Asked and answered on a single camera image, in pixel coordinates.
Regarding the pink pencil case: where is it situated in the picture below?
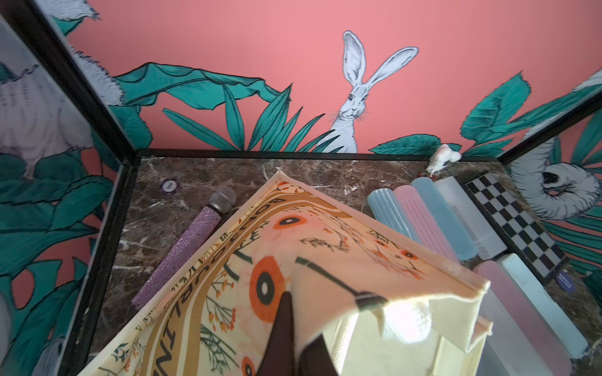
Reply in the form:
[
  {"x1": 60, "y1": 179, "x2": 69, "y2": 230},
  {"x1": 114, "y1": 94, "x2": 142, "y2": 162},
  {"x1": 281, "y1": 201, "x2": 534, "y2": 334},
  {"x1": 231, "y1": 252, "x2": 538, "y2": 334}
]
[
  {"x1": 474, "y1": 261, "x2": 572, "y2": 375},
  {"x1": 393, "y1": 185, "x2": 459, "y2": 264}
]

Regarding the pale mint case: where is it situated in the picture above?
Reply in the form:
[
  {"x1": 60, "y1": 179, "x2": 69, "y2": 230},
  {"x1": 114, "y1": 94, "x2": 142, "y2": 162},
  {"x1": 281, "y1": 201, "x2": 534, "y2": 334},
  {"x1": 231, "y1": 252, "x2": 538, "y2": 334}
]
[{"x1": 497, "y1": 254, "x2": 589, "y2": 359}]

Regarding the purple glitter microphone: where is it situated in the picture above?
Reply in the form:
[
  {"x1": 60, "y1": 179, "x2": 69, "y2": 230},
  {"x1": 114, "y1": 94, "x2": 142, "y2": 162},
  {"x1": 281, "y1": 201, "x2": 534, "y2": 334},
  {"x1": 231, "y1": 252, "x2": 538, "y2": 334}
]
[{"x1": 131, "y1": 186, "x2": 237, "y2": 310}]

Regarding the small purple round sticker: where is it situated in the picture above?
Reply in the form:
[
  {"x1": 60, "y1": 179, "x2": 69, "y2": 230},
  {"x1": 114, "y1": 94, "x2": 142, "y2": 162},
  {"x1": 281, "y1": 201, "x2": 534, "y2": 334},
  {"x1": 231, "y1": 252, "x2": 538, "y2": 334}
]
[{"x1": 555, "y1": 270, "x2": 575, "y2": 293}]

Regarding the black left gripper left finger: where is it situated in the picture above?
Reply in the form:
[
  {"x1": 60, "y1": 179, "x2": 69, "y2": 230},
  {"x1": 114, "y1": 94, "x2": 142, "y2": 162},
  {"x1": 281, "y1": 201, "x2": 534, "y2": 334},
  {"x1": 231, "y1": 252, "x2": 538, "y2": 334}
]
[{"x1": 256, "y1": 291, "x2": 295, "y2": 376}]

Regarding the purple poker chip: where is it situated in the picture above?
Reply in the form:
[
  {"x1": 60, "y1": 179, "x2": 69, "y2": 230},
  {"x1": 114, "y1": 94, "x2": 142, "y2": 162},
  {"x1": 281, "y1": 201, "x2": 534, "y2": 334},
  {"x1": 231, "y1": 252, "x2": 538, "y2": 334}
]
[{"x1": 160, "y1": 179, "x2": 180, "y2": 195}]

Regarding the black white chessboard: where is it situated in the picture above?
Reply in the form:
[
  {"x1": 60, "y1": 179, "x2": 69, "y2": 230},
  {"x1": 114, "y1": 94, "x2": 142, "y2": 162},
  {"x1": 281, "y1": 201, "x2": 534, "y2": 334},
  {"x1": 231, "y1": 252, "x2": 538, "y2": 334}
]
[{"x1": 460, "y1": 172, "x2": 568, "y2": 285}]

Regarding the translucent white pencil case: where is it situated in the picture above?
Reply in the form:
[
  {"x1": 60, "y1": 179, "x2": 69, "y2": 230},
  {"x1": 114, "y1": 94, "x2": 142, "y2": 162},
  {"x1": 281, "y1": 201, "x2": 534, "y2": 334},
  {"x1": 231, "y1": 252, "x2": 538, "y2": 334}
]
[{"x1": 434, "y1": 177, "x2": 508, "y2": 260}]

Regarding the light teal case in bag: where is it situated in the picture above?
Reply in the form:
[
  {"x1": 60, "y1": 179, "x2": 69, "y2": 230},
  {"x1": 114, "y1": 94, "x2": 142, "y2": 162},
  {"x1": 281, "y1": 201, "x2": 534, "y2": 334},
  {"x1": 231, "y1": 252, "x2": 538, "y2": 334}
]
[{"x1": 367, "y1": 188, "x2": 421, "y2": 244}]

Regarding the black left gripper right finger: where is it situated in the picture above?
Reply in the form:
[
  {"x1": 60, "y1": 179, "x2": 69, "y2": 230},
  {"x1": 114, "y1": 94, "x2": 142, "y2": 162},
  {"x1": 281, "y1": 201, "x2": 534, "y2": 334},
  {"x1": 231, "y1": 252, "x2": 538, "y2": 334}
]
[{"x1": 299, "y1": 335, "x2": 339, "y2": 376}]

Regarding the cream floral canvas tote bag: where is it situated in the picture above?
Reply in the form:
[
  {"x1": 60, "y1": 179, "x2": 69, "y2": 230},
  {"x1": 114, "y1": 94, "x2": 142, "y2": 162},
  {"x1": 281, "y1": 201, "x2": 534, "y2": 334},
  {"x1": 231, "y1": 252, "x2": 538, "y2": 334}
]
[{"x1": 83, "y1": 172, "x2": 492, "y2": 375}]

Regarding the small white toy figure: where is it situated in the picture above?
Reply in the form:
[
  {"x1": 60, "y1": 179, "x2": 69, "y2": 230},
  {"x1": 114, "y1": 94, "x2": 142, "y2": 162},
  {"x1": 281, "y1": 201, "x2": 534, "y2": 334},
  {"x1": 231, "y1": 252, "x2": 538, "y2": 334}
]
[{"x1": 426, "y1": 144, "x2": 462, "y2": 177}]

